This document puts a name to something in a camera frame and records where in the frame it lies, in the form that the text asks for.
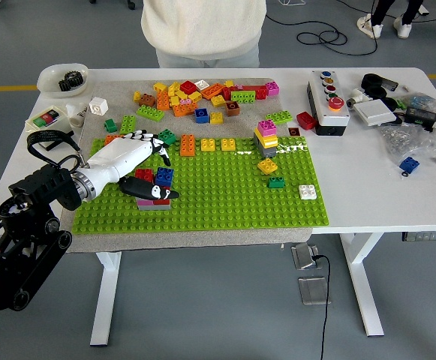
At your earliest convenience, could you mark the white plastic cube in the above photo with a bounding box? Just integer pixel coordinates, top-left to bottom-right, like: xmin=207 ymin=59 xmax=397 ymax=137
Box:
xmin=89 ymin=96 xmax=109 ymax=116

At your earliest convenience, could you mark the white green-red switch box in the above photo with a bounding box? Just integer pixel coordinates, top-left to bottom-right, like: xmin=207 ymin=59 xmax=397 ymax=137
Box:
xmin=25 ymin=105 xmax=75 ymax=152

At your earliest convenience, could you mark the grey button control box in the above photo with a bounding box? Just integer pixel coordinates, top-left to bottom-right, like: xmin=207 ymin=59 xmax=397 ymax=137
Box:
xmin=306 ymin=69 xmax=352 ymax=137

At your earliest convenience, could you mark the grey-brown table mat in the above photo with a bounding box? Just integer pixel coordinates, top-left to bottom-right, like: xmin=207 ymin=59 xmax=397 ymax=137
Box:
xmin=58 ymin=77 xmax=315 ymax=254

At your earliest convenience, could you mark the dark green long toy brick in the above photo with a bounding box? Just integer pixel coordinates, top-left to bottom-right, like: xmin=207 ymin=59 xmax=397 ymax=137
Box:
xmin=158 ymin=128 xmax=177 ymax=147

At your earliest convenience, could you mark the clear bag of blue parts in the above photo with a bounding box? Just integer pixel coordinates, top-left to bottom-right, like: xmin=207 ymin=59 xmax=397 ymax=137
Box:
xmin=403 ymin=92 xmax=436 ymax=112

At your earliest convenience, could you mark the black power cord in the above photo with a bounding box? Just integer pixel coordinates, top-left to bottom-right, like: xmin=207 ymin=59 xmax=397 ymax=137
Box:
xmin=312 ymin=254 xmax=332 ymax=360

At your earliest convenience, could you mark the lime long toy brick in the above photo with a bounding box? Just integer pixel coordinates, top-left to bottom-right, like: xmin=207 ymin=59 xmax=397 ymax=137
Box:
xmin=230 ymin=90 xmax=257 ymax=105
xmin=265 ymin=109 xmax=293 ymax=125
xmin=136 ymin=104 xmax=166 ymax=122

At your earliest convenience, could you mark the grey table control panel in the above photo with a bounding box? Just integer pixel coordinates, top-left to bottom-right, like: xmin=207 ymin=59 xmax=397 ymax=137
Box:
xmin=401 ymin=230 xmax=436 ymax=242

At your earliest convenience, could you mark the black electronic module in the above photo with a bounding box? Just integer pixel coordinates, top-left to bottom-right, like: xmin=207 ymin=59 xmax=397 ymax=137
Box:
xmin=404 ymin=106 xmax=436 ymax=132

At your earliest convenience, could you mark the white wall switch plate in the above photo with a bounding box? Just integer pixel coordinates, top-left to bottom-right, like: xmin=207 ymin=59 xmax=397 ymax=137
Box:
xmin=353 ymin=99 xmax=398 ymax=128

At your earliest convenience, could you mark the grey rectangular toy brick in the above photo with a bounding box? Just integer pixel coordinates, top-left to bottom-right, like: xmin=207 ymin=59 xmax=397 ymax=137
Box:
xmin=254 ymin=133 xmax=278 ymax=158

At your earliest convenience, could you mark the black coiled floor cable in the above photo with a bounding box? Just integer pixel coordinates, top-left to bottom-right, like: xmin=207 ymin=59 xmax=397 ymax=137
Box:
xmin=265 ymin=0 xmax=379 ymax=57

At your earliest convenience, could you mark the white table leg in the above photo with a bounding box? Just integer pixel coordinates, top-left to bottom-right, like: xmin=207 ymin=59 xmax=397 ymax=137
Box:
xmin=89 ymin=251 xmax=123 ymax=347
xmin=339 ymin=232 xmax=386 ymax=338

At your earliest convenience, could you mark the clear bag of screws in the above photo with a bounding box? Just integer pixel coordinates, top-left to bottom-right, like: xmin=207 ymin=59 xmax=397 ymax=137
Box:
xmin=377 ymin=123 xmax=434 ymax=166

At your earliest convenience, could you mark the green studded baseplate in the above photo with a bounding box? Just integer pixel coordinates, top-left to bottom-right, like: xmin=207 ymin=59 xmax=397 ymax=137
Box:
xmin=71 ymin=134 xmax=332 ymax=235

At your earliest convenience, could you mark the yellow rectangular toy brick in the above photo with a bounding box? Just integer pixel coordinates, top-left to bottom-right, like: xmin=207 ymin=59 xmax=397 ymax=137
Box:
xmin=254 ymin=128 xmax=279 ymax=149

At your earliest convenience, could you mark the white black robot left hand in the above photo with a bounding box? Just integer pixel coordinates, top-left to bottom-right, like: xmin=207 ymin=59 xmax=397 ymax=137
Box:
xmin=75 ymin=129 xmax=181 ymax=201

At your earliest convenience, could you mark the metal floor socket plate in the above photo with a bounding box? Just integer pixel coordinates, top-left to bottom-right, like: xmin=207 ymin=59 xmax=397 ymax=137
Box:
xmin=290 ymin=242 xmax=320 ymax=270
xmin=297 ymin=276 xmax=332 ymax=306

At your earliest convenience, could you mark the person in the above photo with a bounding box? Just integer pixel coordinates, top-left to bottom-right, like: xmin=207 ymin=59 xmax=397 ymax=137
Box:
xmin=356 ymin=0 xmax=425 ymax=40
xmin=140 ymin=0 xmax=267 ymax=69

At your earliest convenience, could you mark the white pipe fitting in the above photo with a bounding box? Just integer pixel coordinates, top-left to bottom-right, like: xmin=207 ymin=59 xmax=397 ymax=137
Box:
xmin=345 ymin=88 xmax=372 ymax=110
xmin=65 ymin=102 xmax=89 ymax=128

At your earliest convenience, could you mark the white plastic bowl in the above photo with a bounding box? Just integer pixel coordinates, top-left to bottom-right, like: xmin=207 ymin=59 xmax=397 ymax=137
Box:
xmin=36 ymin=63 xmax=90 ymax=99

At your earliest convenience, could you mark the black strap roll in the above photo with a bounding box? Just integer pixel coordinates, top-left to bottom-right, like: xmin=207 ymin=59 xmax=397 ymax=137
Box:
xmin=361 ymin=73 xmax=387 ymax=89
xmin=365 ymin=86 xmax=388 ymax=101

